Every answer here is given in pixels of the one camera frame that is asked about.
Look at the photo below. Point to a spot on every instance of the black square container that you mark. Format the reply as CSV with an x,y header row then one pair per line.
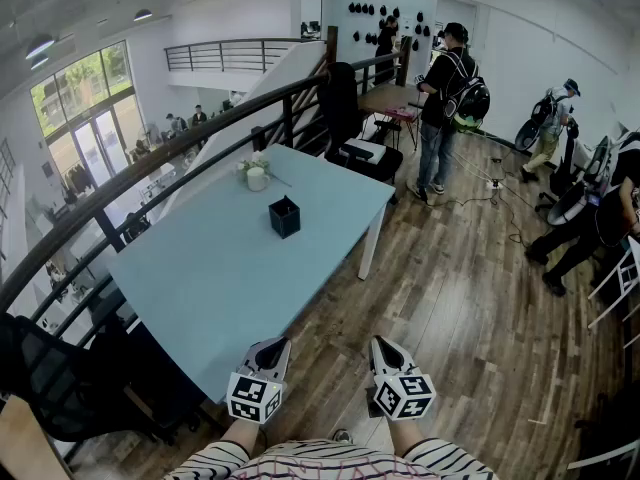
x,y
286,224

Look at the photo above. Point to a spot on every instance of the white seat cushion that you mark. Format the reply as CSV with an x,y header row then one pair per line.
x,y
364,149

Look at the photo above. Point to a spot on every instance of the person's left forearm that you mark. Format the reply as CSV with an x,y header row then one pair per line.
x,y
240,438

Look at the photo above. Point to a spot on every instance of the white frame chair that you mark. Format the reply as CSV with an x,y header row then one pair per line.
x,y
622,278

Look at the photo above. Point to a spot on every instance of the black round shell backpack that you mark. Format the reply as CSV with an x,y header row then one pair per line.
x,y
531,135
570,205

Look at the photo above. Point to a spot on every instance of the black chair with draped jacket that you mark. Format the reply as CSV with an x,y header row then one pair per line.
x,y
342,103

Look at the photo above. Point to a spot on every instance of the black straight mezzanine railing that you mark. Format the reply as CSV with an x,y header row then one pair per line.
x,y
225,54

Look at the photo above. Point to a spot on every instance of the white artificial flowers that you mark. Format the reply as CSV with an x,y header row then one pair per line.
x,y
257,160

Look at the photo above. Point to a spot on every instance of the white table leg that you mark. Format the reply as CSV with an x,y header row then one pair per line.
x,y
371,243

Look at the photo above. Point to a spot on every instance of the white power strip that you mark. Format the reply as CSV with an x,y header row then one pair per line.
x,y
495,183

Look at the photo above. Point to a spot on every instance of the black curved balcony railing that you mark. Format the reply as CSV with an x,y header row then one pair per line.
x,y
210,127

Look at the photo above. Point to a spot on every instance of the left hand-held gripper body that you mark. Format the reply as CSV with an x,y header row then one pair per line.
x,y
250,398

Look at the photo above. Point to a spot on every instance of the person's striped shirt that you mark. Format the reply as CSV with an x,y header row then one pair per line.
x,y
330,463

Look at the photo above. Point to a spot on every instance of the pink box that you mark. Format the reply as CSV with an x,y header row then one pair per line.
x,y
400,113

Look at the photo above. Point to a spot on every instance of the light wooden board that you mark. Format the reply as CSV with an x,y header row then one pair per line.
x,y
25,443

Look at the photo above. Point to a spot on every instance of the black mesh office chair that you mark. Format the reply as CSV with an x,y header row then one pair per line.
x,y
75,378

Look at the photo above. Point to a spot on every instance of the person's right forearm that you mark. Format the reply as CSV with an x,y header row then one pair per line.
x,y
407,435

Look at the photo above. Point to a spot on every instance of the black dome ceiling lamp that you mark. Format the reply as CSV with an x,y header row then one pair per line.
x,y
40,47
142,15

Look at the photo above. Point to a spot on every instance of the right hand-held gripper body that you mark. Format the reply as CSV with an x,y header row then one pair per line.
x,y
405,395

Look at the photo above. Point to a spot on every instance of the glass entrance door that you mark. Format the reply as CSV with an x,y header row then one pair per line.
x,y
97,143

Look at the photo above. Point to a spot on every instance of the person's shoe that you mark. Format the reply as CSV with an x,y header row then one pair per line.
x,y
342,436

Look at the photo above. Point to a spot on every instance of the white mug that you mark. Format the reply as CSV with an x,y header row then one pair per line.
x,y
256,180

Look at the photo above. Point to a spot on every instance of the group of black wall-hung bags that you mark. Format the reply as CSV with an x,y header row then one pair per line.
x,y
367,10

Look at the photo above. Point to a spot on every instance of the brown wooden desk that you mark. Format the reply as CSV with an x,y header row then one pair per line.
x,y
387,95

